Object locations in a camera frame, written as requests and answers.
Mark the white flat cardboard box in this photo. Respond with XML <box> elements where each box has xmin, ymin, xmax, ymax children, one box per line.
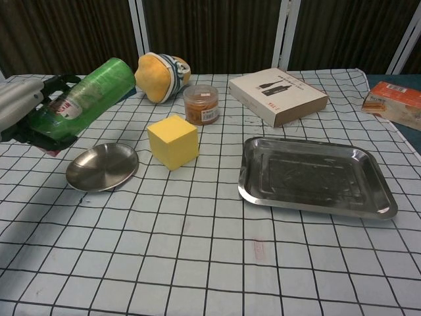
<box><xmin>228</xmin><ymin>67</ymin><xmax>329</xmax><ymax>128</ymax></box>

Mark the round steel plate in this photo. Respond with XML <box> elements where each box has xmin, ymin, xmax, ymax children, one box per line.
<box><xmin>65</xmin><ymin>142</ymin><xmax>139</xmax><ymax>193</ymax></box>

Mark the clear jar of rubber bands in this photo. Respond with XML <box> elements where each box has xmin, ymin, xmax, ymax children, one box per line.
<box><xmin>183</xmin><ymin>84</ymin><xmax>220</xmax><ymax>126</ymax></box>

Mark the white checkered tablecloth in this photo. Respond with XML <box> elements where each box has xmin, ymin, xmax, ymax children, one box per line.
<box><xmin>0</xmin><ymin>68</ymin><xmax>421</xmax><ymax>316</ymax></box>

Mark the green chips can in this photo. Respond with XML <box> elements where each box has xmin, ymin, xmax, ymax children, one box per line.
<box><xmin>28</xmin><ymin>57</ymin><xmax>136</xmax><ymax>156</ymax></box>

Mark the orange carton box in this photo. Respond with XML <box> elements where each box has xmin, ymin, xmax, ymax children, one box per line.
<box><xmin>360</xmin><ymin>81</ymin><xmax>421</xmax><ymax>132</ymax></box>

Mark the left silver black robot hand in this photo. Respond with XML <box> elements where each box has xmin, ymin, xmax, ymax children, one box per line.
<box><xmin>0</xmin><ymin>74</ymin><xmax>82</xmax><ymax>155</ymax></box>

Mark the rectangular steel tray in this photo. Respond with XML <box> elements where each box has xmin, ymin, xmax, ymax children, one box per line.
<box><xmin>237</xmin><ymin>136</ymin><xmax>399</xmax><ymax>221</ymax></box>

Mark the dark folding partition screen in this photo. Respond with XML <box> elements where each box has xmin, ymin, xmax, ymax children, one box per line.
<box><xmin>0</xmin><ymin>0</ymin><xmax>421</xmax><ymax>80</ymax></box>

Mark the yellow striped plush toy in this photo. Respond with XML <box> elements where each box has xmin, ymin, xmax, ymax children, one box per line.
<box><xmin>134</xmin><ymin>52</ymin><xmax>191</xmax><ymax>105</ymax></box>

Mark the yellow foam cube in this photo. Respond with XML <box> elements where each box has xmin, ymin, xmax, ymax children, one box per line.
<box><xmin>146</xmin><ymin>114</ymin><xmax>199</xmax><ymax>171</ymax></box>

